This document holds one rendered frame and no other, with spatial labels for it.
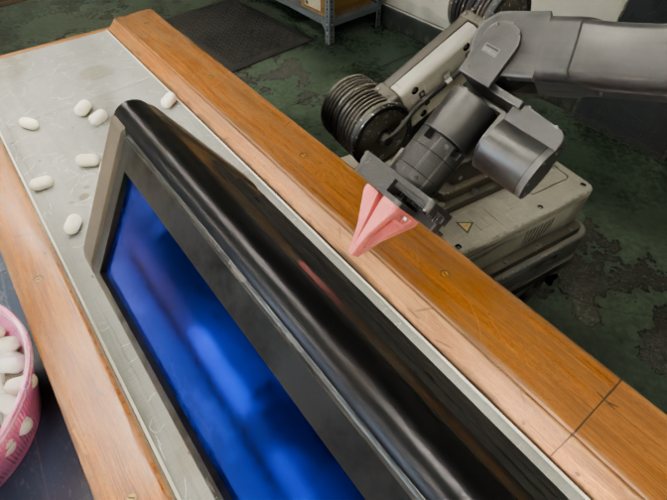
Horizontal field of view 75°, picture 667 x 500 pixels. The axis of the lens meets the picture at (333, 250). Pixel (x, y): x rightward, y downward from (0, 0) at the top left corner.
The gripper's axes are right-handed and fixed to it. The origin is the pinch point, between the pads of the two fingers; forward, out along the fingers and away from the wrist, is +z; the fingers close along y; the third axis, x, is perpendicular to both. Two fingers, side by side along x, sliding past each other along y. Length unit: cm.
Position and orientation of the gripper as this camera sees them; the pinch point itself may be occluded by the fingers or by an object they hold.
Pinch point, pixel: (356, 248)
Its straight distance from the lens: 48.8
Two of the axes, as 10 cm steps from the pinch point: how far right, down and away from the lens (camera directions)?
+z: -6.1, 7.7, 1.9
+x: 5.0, 1.9, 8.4
